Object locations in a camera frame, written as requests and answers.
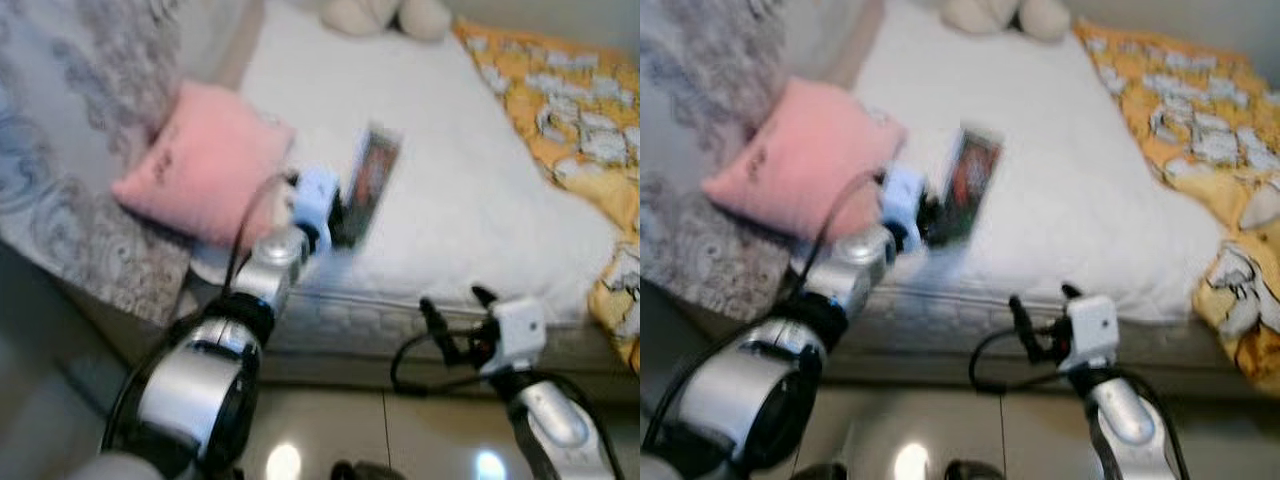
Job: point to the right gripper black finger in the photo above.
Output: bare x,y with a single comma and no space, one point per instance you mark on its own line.
1023,324
436,325
484,297
1071,292

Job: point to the dark book with red cover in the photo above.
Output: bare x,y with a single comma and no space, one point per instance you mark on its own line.
375,180
970,180

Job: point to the pink pillow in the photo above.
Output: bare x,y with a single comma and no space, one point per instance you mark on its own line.
800,160
200,165

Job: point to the yellow cartoon egg blanket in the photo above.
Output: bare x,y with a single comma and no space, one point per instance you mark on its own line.
1200,110
580,110

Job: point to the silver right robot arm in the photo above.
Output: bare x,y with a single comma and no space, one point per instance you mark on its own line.
550,425
1125,425

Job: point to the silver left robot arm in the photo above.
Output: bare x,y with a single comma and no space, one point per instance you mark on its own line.
760,390
200,390

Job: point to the brown bed base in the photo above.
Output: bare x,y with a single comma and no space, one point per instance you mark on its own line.
920,365
330,368

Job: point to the white quilted mattress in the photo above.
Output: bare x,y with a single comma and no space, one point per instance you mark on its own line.
1080,180
470,180

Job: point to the beige plush toy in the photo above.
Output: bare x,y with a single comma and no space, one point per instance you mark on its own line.
990,15
370,15

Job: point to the white floral print pillow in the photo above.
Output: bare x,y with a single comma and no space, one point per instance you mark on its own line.
60,120
700,100

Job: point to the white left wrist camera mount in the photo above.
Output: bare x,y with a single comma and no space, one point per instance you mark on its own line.
315,195
903,195

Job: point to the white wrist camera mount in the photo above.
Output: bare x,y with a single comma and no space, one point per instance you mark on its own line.
903,195
518,330
315,195
1092,328

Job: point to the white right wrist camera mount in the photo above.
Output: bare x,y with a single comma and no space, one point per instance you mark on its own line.
1092,328
518,330

